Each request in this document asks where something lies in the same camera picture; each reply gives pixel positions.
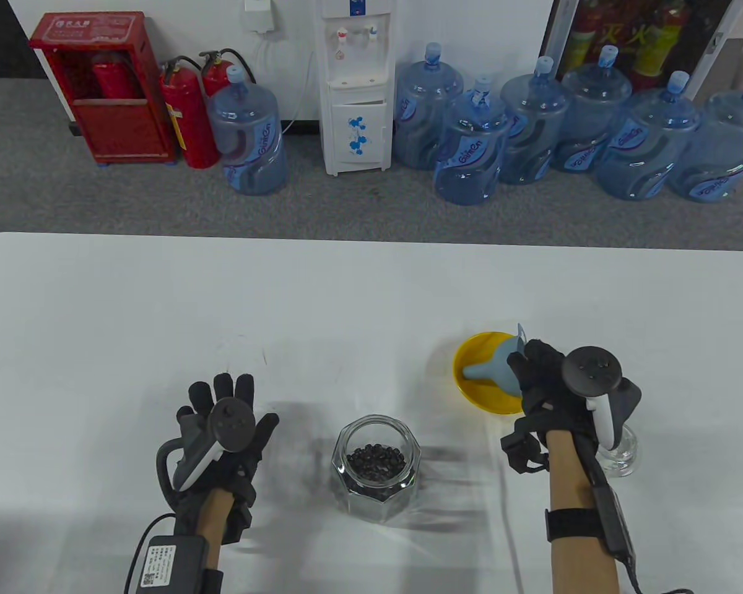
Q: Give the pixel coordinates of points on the person's left hand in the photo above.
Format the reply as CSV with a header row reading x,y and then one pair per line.
x,y
223,390

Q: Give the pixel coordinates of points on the person's right hand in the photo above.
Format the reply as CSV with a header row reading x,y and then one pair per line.
x,y
542,371

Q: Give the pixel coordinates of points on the light blue plastic funnel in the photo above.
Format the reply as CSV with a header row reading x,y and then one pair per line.
x,y
501,369

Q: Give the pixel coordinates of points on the yellow plastic bowl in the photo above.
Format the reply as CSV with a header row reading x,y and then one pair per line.
x,y
472,354

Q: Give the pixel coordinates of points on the clear glass jar lid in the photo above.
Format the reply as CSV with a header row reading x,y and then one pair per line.
x,y
625,459

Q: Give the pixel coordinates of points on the clear glass jar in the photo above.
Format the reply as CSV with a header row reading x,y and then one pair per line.
x,y
347,490

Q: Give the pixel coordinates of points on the pile of dark coffee beans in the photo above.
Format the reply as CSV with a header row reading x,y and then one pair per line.
x,y
374,461

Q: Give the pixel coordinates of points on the person's left forearm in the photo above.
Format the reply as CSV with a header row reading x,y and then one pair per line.
x,y
213,516

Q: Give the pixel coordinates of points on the black left hand controller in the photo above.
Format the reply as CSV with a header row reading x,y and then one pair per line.
x,y
229,424

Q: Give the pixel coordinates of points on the black hand controller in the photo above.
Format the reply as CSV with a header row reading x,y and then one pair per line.
x,y
229,424
591,371

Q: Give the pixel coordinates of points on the black right hand controller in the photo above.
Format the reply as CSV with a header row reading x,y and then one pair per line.
x,y
591,371

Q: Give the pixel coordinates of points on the black battery pack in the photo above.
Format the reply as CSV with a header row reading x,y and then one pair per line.
x,y
173,564

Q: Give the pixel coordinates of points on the row of blue water jugs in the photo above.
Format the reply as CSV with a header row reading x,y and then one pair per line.
x,y
470,148

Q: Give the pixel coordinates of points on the large blue water bottle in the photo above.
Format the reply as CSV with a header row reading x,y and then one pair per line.
x,y
247,136

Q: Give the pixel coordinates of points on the red fire extinguisher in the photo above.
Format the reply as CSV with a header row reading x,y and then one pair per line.
x,y
189,124
213,77

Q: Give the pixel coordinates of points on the red fire extinguisher cabinet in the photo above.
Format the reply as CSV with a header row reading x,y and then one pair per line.
x,y
121,130

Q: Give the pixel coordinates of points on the white water dispenser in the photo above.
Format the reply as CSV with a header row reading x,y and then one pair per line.
x,y
356,136

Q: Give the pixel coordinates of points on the red extinguisher inside cabinet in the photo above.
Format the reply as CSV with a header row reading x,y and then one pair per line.
x,y
114,80

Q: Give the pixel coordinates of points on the glass-door fire cabinet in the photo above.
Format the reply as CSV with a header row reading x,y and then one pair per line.
x,y
644,37

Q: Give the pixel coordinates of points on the white wall box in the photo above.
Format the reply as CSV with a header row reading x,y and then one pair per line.
x,y
260,18

